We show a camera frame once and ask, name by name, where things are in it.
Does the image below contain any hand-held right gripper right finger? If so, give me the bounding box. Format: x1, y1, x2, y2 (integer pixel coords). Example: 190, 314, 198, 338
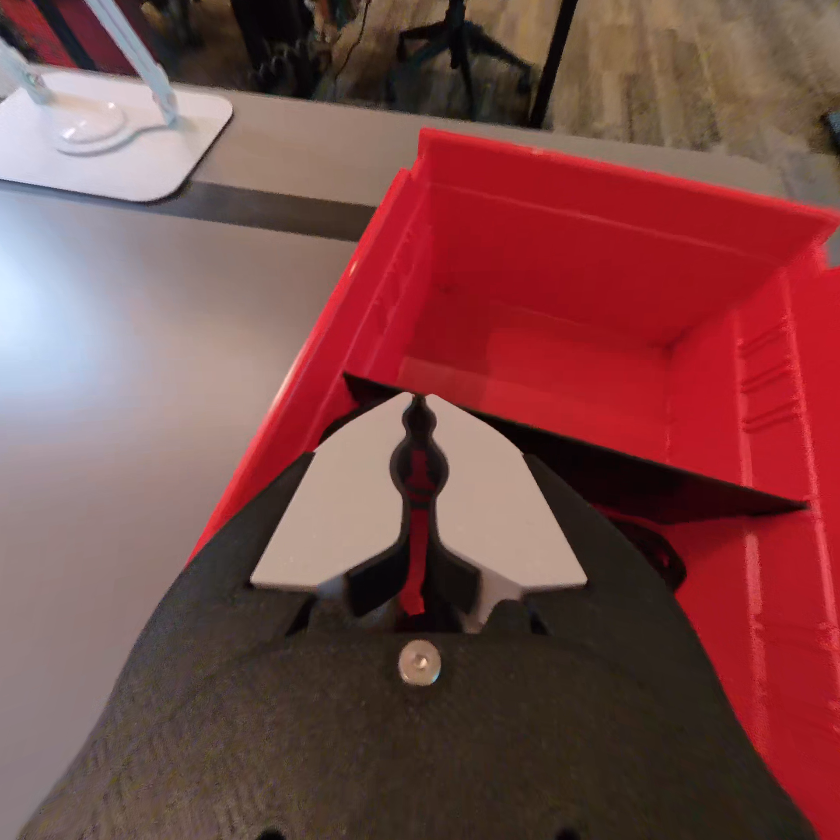
424, 394, 587, 632

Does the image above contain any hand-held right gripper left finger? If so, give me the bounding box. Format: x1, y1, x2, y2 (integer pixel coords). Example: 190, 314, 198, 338
251, 392, 417, 618

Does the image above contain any red plastic bin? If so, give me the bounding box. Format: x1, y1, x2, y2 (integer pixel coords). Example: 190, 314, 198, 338
185, 128, 840, 840

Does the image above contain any black bin divider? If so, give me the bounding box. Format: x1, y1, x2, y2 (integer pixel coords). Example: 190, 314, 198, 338
320, 372, 809, 526

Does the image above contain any black stand pole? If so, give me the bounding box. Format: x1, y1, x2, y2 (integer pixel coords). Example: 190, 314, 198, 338
528, 0, 580, 130

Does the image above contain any black office chair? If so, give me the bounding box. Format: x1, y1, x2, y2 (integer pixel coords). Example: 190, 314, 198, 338
386, 0, 534, 101

